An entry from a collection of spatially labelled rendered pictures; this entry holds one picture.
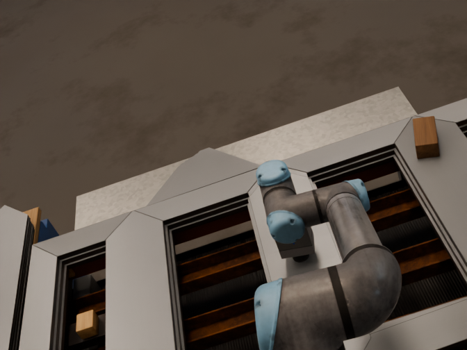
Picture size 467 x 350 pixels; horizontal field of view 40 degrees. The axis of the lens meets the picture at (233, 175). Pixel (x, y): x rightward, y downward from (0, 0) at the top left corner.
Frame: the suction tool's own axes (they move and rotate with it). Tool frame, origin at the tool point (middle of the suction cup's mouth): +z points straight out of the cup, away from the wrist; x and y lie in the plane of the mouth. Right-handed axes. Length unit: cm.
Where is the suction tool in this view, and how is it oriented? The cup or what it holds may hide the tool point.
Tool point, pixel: (301, 258)
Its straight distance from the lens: 164.9
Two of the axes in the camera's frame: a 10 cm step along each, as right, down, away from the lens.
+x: -0.4, 6.7, -7.5
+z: 2.9, 7.2, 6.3
